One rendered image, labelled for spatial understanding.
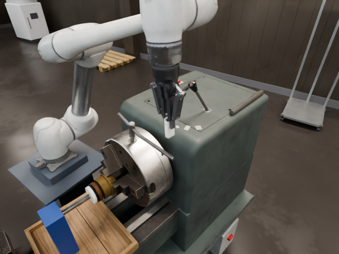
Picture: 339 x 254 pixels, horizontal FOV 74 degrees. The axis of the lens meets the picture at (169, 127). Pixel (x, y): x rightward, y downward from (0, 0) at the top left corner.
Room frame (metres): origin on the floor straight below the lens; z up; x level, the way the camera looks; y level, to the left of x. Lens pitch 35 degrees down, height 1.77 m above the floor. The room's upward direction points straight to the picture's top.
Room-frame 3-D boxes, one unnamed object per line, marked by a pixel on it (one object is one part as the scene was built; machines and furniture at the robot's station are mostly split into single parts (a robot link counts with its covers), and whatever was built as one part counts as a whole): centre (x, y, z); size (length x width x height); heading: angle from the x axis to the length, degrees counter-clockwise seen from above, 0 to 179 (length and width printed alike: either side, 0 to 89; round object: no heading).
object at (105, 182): (0.58, 0.25, 1.08); 0.09 x 0.09 x 0.09; 44
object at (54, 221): (0.44, 0.39, 1.00); 0.08 x 0.06 x 0.23; 44
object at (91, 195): (0.50, 0.33, 1.08); 0.13 x 0.07 x 0.07; 134
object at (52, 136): (1.05, 0.69, 0.97); 0.18 x 0.16 x 0.22; 145
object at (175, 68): (0.59, 0.01, 1.52); 0.08 x 0.07 x 0.09; 44
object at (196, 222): (0.97, -0.13, 0.43); 0.60 x 0.48 x 0.86; 134
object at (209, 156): (0.97, -0.13, 1.06); 0.59 x 0.48 x 0.39; 134
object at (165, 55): (0.59, 0.01, 1.59); 0.09 x 0.09 x 0.06
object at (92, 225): (0.48, 0.35, 0.89); 0.36 x 0.30 x 0.04; 44
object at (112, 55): (5.17, 1.56, 0.06); 1.37 x 0.91 x 0.12; 54
